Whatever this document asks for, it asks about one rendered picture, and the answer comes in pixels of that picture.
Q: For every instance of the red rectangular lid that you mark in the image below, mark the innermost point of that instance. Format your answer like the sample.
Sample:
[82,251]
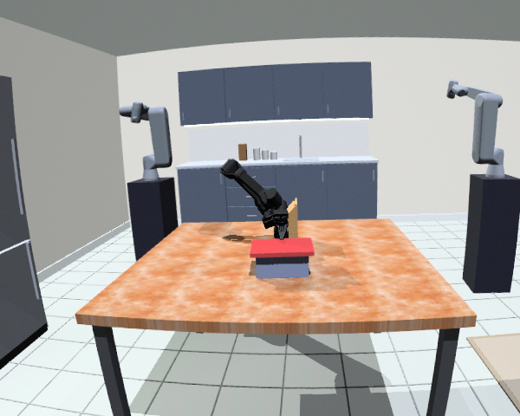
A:
[288,247]

